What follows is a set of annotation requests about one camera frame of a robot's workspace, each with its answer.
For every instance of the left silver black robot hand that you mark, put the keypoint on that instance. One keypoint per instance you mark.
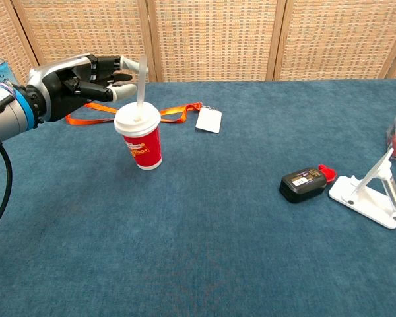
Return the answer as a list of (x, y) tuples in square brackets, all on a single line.
[(59, 89)]

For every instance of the clear plastic straw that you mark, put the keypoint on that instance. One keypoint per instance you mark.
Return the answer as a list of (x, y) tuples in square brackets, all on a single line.
[(141, 95)]

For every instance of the white plastic cup lid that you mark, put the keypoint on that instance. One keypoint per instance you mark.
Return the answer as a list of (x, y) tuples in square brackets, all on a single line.
[(128, 120)]

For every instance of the red paper cup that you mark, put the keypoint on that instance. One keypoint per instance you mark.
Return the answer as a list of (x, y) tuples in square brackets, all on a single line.
[(146, 148)]

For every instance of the white badge card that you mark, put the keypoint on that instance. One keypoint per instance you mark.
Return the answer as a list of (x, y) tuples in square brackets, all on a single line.
[(209, 120)]

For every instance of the blue table cloth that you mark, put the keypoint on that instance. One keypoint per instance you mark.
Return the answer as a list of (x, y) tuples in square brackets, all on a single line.
[(217, 257)]

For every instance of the black bottle with red cap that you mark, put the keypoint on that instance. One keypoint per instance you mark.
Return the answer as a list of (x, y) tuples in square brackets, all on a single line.
[(300, 185)]

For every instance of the white folding phone stand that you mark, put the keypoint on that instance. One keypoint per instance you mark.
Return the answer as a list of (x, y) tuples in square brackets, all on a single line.
[(366, 203)]

